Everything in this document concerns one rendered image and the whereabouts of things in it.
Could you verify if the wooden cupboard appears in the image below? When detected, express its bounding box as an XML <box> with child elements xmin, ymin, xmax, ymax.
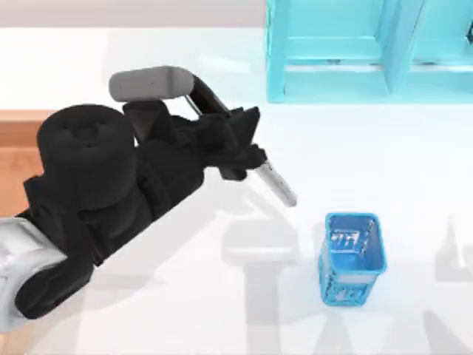
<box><xmin>0</xmin><ymin>109</ymin><xmax>57</xmax><ymax>220</ymax></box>

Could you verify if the pale grey rounded box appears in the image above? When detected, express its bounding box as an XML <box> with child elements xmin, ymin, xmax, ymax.
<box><xmin>109</xmin><ymin>65</ymin><xmax>196</xmax><ymax>102</ymax></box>

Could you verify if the white marker pen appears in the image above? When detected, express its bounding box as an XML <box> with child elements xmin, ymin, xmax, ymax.
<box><xmin>256</xmin><ymin>158</ymin><xmax>298</xmax><ymax>209</ymax></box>

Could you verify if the light blue rack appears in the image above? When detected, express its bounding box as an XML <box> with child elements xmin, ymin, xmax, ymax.
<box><xmin>263</xmin><ymin>0</ymin><xmax>473</xmax><ymax>105</ymax></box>

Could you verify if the blue pierced basket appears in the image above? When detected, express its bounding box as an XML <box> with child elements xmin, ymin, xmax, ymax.
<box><xmin>318</xmin><ymin>211</ymin><xmax>389</xmax><ymax>308</ymax></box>

